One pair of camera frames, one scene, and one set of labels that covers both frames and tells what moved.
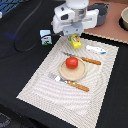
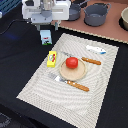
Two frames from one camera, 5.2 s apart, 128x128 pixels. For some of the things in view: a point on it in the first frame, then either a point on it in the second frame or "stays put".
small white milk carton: (47, 40) stays put
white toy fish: (94, 50) stays put
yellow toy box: (75, 41) → (52, 56)
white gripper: (72, 21) → (41, 12)
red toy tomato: (72, 62) stays put
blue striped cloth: (8, 5) stays put
